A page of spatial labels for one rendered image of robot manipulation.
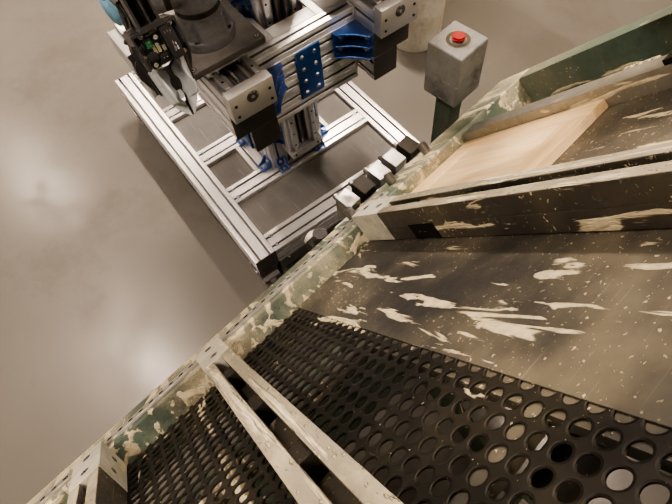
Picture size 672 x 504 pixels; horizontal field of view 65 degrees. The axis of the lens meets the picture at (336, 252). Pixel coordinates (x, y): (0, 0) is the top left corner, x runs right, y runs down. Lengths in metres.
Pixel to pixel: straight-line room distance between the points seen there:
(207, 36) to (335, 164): 0.95
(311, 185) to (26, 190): 1.43
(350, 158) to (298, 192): 0.27
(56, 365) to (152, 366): 0.39
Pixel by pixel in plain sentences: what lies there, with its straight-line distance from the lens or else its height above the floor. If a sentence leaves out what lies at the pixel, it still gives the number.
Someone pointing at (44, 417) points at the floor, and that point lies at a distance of 2.34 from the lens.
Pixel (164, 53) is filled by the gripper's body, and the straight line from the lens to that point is 0.85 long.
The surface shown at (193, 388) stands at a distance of 1.14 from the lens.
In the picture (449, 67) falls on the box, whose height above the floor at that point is 0.89.
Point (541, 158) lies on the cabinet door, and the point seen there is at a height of 1.20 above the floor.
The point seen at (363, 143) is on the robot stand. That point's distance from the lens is 2.27.
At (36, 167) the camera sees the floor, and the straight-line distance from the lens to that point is 2.99.
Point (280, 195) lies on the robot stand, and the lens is 2.15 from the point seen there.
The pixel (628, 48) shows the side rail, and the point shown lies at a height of 1.13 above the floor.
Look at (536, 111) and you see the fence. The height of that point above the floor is 1.10.
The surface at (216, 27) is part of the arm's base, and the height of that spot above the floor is 1.09.
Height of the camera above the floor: 1.94
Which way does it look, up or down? 61 degrees down
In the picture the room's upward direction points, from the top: 9 degrees counter-clockwise
